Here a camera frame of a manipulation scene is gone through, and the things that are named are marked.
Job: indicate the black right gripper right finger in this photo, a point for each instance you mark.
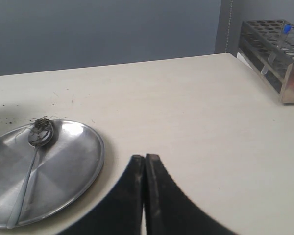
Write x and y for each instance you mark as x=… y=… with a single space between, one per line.
x=168 y=211

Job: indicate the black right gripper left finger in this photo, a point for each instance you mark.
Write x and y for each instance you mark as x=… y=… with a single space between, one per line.
x=120 y=211

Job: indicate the stainless steel spork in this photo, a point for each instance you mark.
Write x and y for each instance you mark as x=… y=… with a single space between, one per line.
x=16 y=211

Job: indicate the round stainless steel plate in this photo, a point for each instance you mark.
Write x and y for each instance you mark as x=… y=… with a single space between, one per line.
x=62 y=170

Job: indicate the clump of soil on spork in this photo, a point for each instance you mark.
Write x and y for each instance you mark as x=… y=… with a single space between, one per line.
x=42 y=131

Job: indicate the blue capped test tube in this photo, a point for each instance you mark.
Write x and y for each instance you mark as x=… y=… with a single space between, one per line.
x=285 y=30

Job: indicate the metal test tube rack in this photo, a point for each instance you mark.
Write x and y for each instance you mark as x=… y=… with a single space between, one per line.
x=268 y=47

